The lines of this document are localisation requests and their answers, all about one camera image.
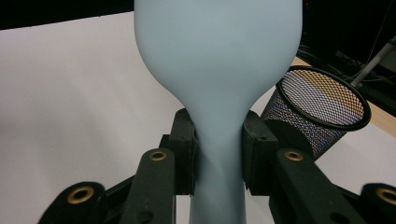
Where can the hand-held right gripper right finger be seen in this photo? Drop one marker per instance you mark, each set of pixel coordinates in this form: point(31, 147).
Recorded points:
point(280, 174)

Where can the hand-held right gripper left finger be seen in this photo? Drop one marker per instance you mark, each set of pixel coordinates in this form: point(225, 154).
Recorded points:
point(162, 174)

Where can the black mesh cup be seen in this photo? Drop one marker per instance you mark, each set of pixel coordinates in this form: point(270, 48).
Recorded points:
point(317, 109)

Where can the light blue plastic spoon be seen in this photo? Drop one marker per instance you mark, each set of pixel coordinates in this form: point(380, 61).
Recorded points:
point(218, 77)

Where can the white-frame desk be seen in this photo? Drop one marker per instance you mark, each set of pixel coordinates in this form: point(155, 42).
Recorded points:
point(373, 60)

